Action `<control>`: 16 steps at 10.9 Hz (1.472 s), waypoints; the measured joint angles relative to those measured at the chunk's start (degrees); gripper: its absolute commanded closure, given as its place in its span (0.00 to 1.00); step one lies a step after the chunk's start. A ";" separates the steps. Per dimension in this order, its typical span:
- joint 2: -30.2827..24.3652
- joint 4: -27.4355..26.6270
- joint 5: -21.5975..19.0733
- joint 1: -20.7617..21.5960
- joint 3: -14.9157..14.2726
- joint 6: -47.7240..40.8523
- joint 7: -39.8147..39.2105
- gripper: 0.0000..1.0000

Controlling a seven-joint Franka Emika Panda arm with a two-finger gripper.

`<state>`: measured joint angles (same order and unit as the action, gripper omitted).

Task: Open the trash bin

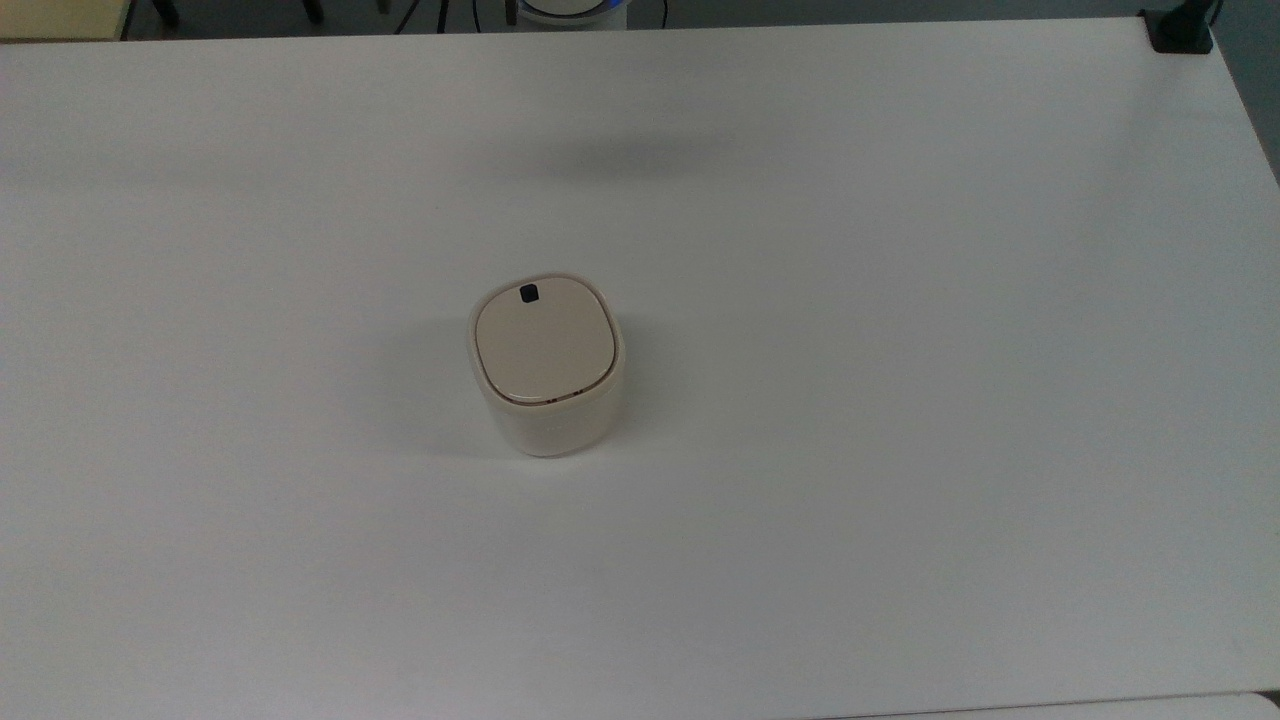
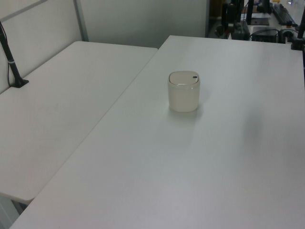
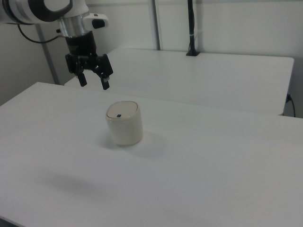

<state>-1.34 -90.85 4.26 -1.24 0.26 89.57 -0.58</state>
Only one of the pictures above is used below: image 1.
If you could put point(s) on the small beige trash bin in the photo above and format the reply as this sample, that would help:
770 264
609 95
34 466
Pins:
550 425

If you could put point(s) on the black chair leg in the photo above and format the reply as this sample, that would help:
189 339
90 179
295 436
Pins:
313 10
166 11

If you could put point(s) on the beige trash bin lid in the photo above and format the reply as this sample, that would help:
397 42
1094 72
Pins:
545 345

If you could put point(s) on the wooden furniture piece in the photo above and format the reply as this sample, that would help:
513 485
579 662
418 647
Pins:
62 17

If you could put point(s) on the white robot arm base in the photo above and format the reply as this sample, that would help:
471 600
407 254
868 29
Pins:
572 10

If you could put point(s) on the black table clamp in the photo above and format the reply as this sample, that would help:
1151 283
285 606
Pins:
1180 28

